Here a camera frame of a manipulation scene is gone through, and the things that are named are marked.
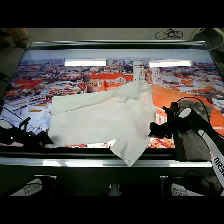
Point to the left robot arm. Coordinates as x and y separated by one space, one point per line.
16 136

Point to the white T-shirt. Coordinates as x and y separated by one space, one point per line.
100 120

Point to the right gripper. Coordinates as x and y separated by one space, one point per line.
161 129

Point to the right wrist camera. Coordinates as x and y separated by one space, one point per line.
171 110

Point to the silver frame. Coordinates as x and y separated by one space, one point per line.
83 163

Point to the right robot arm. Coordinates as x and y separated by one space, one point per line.
203 133

